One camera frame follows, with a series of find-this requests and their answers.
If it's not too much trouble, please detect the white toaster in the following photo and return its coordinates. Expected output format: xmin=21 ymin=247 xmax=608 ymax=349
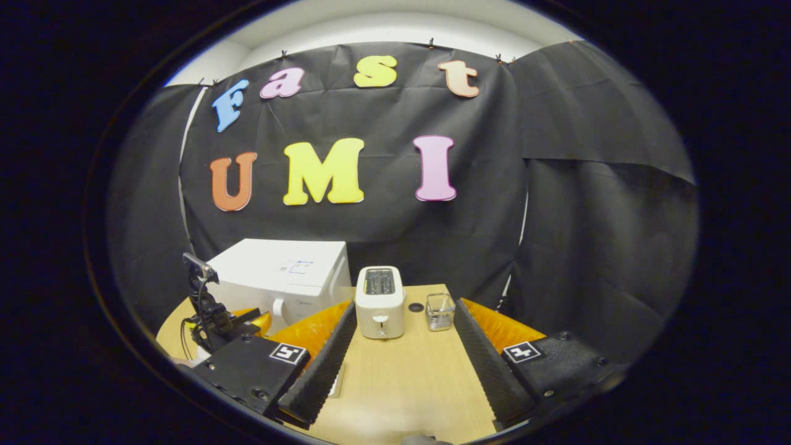
xmin=355 ymin=266 xmax=407 ymax=339

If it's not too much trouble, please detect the metal wire basket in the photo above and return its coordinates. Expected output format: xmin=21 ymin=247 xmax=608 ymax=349
xmin=425 ymin=293 xmax=456 ymax=332

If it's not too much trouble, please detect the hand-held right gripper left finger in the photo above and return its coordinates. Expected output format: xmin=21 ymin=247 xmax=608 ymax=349
xmin=192 ymin=301 xmax=358 ymax=430

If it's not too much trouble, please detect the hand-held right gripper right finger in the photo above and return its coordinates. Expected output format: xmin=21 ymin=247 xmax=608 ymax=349
xmin=453 ymin=298 xmax=622 ymax=430

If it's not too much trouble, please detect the black backdrop cloth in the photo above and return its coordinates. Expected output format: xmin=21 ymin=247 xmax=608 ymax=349
xmin=105 ymin=40 xmax=700 ymax=365

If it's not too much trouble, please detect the white microwave oven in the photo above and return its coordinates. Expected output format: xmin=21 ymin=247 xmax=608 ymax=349
xmin=197 ymin=239 xmax=352 ymax=362

